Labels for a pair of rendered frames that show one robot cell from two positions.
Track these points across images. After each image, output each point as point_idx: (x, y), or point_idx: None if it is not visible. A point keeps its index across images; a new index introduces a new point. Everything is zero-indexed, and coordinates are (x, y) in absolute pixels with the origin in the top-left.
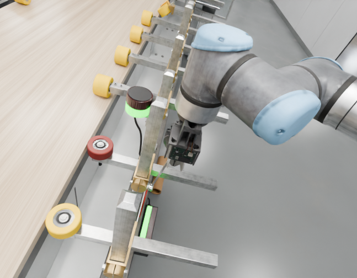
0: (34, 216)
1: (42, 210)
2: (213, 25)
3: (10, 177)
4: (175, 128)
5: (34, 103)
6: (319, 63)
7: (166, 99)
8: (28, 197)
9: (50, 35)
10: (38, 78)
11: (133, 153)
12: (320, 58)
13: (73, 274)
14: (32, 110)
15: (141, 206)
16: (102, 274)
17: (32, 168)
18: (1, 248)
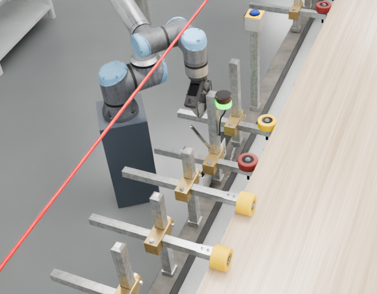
0: (282, 122)
1: (279, 125)
2: (197, 38)
3: (303, 140)
4: (204, 87)
5: (307, 195)
6: (150, 31)
7: (207, 94)
8: (289, 130)
9: None
10: (313, 225)
11: (212, 242)
12: (143, 36)
13: None
14: (306, 187)
15: None
16: (245, 142)
17: (291, 144)
18: (294, 112)
